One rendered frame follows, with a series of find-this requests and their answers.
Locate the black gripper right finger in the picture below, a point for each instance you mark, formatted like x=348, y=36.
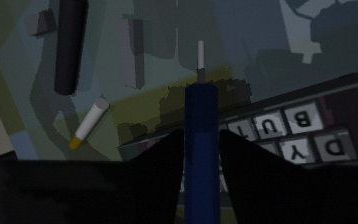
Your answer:
x=265, y=188

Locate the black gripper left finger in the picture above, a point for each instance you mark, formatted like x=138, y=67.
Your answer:
x=143, y=190

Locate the keyboard with grey letter keys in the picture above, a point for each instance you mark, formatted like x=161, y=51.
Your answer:
x=311, y=127

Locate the blue stylus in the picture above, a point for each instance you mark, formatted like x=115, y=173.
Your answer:
x=201, y=164

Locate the black cylinder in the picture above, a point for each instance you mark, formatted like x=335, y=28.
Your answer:
x=71, y=21

